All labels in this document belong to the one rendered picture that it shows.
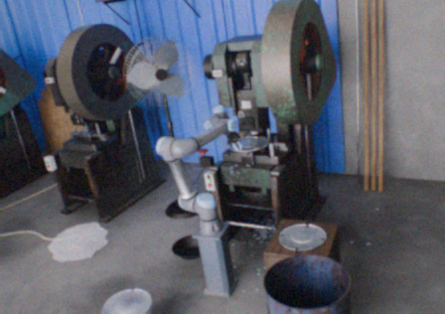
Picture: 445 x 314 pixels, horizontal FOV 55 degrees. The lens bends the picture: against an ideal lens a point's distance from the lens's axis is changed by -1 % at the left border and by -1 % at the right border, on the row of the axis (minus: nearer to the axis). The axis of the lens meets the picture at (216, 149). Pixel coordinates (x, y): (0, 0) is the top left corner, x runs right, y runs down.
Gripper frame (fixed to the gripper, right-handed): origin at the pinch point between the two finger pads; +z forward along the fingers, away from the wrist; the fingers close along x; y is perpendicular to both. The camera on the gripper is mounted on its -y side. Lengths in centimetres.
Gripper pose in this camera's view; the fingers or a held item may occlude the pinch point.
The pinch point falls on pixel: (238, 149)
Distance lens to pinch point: 303.4
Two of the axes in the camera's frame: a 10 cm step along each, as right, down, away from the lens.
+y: 3.1, 2.9, -9.1
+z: 4.4, 8.0, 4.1
